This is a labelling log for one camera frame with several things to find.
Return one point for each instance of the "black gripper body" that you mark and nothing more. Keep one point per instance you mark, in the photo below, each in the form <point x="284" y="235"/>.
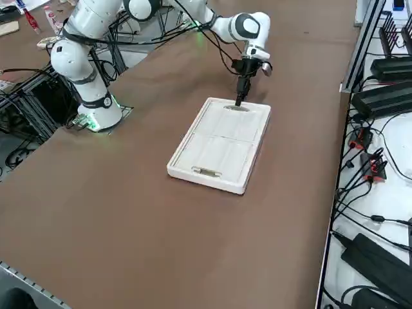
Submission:
<point x="246" y="68"/>

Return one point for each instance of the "white folding storage box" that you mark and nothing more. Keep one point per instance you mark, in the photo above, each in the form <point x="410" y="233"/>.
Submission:
<point x="222" y="151"/>

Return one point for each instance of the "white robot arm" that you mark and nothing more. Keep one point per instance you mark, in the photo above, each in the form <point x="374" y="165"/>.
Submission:
<point x="87" y="22"/>

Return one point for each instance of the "dark power adapter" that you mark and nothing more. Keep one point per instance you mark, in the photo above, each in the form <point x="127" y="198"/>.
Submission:
<point x="391" y="67"/>
<point x="380" y="98"/>

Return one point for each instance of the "black slotted rack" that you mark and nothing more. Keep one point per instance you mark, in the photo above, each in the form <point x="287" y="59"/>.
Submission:
<point x="394" y="35"/>

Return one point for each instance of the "pink and white bottle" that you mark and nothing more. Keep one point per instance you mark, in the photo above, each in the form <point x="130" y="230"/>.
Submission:
<point x="53" y="19"/>

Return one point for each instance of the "small snack packet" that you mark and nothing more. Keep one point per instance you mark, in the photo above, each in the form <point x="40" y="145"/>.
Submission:
<point x="47" y="42"/>

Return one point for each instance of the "large black power adapter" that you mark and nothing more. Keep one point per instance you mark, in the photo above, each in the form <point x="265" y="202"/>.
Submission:
<point x="376" y="257"/>

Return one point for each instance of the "red bottle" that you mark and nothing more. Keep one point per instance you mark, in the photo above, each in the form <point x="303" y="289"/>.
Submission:
<point x="32" y="21"/>

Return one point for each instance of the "wooden board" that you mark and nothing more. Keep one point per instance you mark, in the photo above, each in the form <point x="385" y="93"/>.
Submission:
<point x="9" y="28"/>

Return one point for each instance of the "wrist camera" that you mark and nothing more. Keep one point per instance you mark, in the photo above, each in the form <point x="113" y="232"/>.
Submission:
<point x="267" y="69"/>

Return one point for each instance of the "aluminium camera post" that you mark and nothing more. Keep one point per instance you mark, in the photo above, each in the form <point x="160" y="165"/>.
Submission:
<point x="363" y="45"/>

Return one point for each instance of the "aluminium table frame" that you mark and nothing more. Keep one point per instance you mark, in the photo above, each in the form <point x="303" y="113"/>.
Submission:
<point x="38" y="96"/>

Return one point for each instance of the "aluminium table edge rail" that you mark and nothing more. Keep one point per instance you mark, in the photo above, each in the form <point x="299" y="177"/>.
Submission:
<point x="29" y="280"/>

